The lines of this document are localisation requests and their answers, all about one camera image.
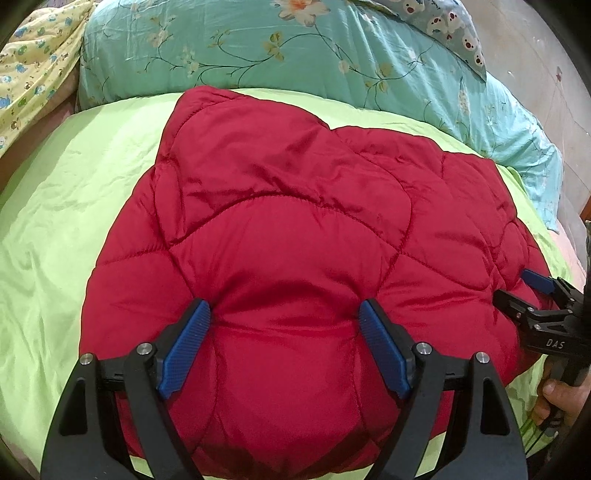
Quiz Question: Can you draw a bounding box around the teal floral quilt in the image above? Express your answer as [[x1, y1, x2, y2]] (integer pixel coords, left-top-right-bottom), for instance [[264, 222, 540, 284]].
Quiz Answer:
[[75, 0, 565, 230]]

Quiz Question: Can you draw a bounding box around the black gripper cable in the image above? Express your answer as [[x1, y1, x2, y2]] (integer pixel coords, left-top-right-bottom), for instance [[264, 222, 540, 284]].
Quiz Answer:
[[519, 413, 557, 462]]

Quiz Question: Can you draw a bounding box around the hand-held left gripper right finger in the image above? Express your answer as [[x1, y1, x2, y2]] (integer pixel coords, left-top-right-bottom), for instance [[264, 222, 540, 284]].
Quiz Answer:
[[358, 298, 529, 480]]

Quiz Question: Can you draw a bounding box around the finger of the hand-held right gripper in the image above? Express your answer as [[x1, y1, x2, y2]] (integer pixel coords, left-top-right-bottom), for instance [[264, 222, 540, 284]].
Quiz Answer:
[[521, 269, 578, 305], [492, 289, 539, 326]]

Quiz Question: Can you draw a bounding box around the light green bed sheet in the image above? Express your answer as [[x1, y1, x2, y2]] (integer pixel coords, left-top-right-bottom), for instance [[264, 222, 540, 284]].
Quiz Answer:
[[0, 88, 578, 480]]

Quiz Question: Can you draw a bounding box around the yellow printed blanket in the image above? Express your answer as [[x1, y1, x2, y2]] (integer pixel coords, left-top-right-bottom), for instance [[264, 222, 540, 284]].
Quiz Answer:
[[0, 0, 95, 155]]

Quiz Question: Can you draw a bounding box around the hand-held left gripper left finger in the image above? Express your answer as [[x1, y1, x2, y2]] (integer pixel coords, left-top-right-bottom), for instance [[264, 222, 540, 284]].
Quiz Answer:
[[41, 298, 212, 480]]

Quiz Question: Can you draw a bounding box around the person's right hand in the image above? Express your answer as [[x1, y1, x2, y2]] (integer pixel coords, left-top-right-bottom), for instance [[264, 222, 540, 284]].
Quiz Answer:
[[531, 377, 591, 432]]

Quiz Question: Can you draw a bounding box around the grey panda print pillow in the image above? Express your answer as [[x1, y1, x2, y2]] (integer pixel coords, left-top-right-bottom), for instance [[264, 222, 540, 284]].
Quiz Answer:
[[365, 0, 489, 85]]

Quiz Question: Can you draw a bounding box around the red quilted jacket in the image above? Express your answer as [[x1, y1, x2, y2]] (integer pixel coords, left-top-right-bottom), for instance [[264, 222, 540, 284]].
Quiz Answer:
[[81, 86, 552, 480]]

